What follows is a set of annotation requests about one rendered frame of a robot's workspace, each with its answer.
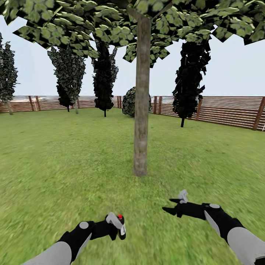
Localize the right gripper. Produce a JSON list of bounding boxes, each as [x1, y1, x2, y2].
[[162, 198, 200, 219]]

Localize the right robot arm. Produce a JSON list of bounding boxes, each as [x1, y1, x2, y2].
[[162, 190, 265, 265]]

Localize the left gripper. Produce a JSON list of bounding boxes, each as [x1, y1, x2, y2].
[[100, 218, 119, 241]]

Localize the pesticide atomizer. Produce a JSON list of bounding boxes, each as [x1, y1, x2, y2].
[[118, 215, 126, 240]]

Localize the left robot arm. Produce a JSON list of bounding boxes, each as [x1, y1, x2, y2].
[[23, 212, 124, 265]]

